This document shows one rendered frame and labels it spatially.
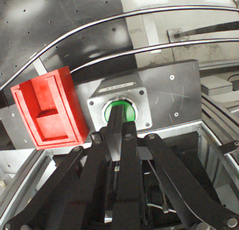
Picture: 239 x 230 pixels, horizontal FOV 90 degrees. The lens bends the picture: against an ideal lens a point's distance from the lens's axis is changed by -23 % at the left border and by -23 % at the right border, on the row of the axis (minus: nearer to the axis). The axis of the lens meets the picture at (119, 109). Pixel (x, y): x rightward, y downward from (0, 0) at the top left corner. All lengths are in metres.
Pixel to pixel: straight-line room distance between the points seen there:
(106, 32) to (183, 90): 0.33
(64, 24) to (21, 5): 0.24
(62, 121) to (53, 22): 0.40
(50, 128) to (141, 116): 0.21
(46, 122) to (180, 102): 0.29
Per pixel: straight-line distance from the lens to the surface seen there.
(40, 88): 0.36
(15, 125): 0.47
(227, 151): 0.29
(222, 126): 0.36
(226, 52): 1.51
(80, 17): 0.57
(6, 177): 0.67
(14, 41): 0.71
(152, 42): 0.41
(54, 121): 0.33
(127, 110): 0.20
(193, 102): 0.35
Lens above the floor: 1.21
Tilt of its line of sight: 68 degrees down
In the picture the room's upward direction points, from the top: 172 degrees counter-clockwise
